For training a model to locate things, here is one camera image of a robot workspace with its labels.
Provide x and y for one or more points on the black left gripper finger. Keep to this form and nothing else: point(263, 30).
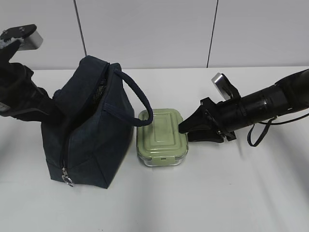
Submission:
point(49, 112)

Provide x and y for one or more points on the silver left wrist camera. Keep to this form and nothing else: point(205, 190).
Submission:
point(27, 35)

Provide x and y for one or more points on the navy blue lunch bag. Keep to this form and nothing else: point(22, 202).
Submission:
point(101, 106)

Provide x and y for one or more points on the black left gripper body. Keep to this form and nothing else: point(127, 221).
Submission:
point(19, 96)

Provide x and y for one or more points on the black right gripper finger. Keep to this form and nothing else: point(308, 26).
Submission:
point(205, 136)
point(195, 122)

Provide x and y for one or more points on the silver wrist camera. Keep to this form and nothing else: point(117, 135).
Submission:
point(225, 88)
point(27, 35)

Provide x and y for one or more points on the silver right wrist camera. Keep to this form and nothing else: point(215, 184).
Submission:
point(225, 88)

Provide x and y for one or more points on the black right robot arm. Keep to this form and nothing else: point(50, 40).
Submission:
point(286, 96)

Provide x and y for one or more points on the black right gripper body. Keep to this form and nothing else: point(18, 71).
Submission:
point(218, 131)

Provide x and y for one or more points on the green lidded glass container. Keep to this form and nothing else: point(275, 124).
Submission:
point(160, 144)

